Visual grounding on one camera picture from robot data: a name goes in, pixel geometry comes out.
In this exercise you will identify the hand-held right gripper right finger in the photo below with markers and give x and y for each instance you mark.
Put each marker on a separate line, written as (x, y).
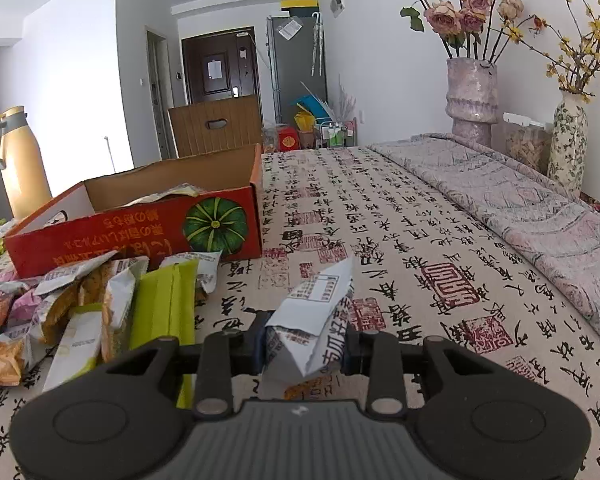
(351, 355)

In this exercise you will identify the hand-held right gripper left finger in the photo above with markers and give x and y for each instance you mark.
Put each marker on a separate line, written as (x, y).
(257, 342)

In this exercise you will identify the red cardboard box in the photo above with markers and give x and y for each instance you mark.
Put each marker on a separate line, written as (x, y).
(130, 240)

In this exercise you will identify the green white snack bar packet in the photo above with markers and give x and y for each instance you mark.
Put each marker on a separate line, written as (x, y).
(75, 347)

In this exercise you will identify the snack packets pile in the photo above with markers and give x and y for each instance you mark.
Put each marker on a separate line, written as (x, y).
(55, 300)

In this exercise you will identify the red gift box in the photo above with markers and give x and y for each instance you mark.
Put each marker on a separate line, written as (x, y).
(287, 138)

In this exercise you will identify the folded pink grey quilt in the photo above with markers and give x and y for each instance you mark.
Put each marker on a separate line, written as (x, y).
(505, 200)

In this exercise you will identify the brown cardboard box flap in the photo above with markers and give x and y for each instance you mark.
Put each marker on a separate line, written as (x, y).
(195, 130)

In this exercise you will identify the blue yellow cleaning tools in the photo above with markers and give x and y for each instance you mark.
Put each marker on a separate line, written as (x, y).
(310, 105)

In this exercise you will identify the white dried grass bunch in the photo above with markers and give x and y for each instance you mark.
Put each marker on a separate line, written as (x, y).
(342, 97)

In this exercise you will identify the clear plastic snack jar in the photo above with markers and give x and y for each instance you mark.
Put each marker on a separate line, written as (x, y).
(525, 147)

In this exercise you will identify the grey refrigerator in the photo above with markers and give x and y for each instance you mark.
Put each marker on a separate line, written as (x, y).
(300, 70)

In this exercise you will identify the pink textured vase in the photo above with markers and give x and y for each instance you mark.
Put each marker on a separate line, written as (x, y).
(472, 100)

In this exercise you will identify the dark brown door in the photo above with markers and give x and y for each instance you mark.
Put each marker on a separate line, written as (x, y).
(200, 60)

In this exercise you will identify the beige thermos jug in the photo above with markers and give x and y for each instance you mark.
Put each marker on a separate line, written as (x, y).
(22, 170)

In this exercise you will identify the floral patterned vase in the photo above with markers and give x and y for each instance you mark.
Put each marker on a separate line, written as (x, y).
(569, 145)

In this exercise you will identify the white hanging umbrella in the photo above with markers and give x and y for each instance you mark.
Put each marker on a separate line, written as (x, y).
(317, 42)

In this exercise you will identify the clear document pouch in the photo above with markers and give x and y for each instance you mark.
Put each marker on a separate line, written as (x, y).
(290, 27)

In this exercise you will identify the yellow black box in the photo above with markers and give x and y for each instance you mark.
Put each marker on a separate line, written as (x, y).
(300, 6)

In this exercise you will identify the yellow flower branches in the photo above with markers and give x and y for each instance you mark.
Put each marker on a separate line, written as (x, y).
(574, 84)

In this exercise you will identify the dried pink roses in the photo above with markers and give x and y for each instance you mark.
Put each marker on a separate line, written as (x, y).
(474, 1)

